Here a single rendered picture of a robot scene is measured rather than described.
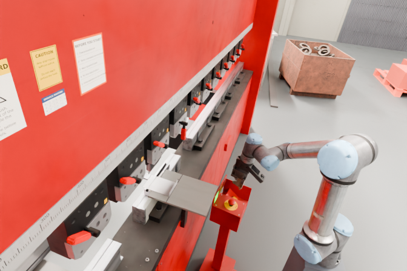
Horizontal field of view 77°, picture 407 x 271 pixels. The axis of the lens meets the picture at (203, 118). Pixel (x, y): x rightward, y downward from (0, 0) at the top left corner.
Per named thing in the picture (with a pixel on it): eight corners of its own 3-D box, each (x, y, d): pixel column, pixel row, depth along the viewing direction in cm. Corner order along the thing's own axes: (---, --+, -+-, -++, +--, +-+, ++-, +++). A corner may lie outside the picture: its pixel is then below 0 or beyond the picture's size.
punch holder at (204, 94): (201, 103, 148) (205, 77, 140) (188, 100, 150) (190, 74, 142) (209, 94, 161) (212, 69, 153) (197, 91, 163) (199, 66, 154)
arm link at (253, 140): (255, 143, 119) (244, 132, 124) (249, 161, 124) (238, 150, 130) (268, 140, 123) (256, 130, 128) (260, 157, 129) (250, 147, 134)
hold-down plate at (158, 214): (159, 223, 112) (159, 219, 110) (148, 219, 113) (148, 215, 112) (185, 178, 137) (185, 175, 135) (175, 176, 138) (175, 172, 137)
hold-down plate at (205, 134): (201, 150, 159) (201, 147, 157) (192, 149, 160) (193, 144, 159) (214, 127, 184) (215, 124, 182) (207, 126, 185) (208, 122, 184)
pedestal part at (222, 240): (219, 271, 171) (232, 218, 144) (211, 267, 173) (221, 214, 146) (222, 264, 176) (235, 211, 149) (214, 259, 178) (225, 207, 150)
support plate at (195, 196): (205, 217, 103) (206, 215, 103) (147, 197, 109) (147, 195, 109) (217, 187, 118) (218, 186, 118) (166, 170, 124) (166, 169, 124)
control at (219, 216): (236, 232, 137) (242, 209, 127) (209, 220, 142) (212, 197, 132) (246, 205, 153) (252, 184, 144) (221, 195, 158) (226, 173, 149)
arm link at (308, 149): (386, 126, 90) (283, 138, 133) (369, 132, 85) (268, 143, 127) (395, 158, 89) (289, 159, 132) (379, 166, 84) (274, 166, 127)
